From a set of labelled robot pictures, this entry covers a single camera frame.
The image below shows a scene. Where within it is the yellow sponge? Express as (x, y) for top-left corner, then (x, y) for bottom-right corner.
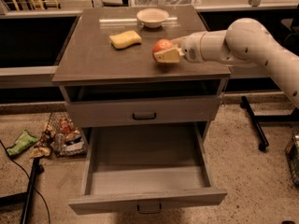
(109, 31), (142, 49)

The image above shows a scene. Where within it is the white bowl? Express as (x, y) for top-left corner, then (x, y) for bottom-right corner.
(136, 8), (169, 28)

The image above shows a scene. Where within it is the closed grey upper drawer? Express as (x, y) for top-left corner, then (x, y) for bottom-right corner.
(65, 96), (221, 128)

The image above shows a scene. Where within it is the black stand leg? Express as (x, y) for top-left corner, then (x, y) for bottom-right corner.
(0, 158), (43, 224)
(240, 96), (299, 152)

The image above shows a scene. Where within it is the open grey lower drawer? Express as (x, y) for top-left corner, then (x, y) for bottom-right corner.
(69, 122), (227, 215)

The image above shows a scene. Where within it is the wire basket with snacks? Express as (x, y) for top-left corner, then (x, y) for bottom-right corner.
(45, 112), (87, 157)

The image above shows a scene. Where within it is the black stand leg right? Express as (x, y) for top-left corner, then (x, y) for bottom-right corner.
(240, 96), (299, 152)

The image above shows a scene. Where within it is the grey drawer cabinet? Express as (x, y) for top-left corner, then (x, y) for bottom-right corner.
(51, 5), (232, 129)

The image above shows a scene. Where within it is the wire basket at right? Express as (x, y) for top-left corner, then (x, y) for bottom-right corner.
(285, 133), (299, 188)

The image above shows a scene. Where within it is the black cable on floor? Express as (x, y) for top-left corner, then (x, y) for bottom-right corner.
(0, 139), (51, 224)

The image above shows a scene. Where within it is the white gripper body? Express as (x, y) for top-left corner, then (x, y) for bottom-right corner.
(181, 32), (205, 63)

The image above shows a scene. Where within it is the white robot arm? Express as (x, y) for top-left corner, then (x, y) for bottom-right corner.
(152, 18), (299, 107)

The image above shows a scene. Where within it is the black stand leg left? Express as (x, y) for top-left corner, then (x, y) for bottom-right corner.
(0, 158), (43, 224)

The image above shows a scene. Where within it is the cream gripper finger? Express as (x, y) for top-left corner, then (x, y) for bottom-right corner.
(154, 47), (184, 63)
(171, 36), (186, 48)

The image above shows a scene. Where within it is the green snack bag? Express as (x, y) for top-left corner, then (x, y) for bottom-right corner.
(6, 130), (38, 157)

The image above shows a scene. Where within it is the red orange apple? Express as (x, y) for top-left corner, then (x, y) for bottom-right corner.
(151, 39), (173, 61)

